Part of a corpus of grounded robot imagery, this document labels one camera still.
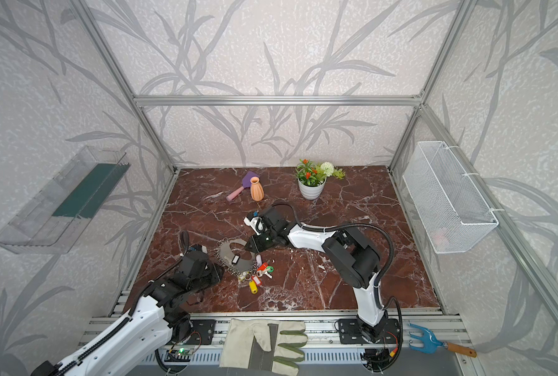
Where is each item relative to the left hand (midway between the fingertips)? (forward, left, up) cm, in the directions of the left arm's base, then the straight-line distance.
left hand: (227, 263), depth 84 cm
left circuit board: (-27, +11, -6) cm, 30 cm away
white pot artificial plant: (+34, -32, +9) cm, 47 cm away
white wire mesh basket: (+2, -67, +30) cm, 73 cm away
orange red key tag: (0, -13, -3) cm, 13 cm away
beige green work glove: (-25, -16, -2) cm, 30 cm away
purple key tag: (+3, -11, -4) cm, 12 cm away
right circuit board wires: (-27, -52, -4) cm, 59 cm away
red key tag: (-4, -11, -4) cm, 13 cm away
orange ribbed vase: (+32, -7, +2) cm, 33 cm away
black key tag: (+3, -2, -4) cm, 5 cm away
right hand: (+9, -7, +2) cm, 11 cm away
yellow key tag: (-7, -10, -4) cm, 13 cm away
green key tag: (0, -16, -4) cm, 16 cm away
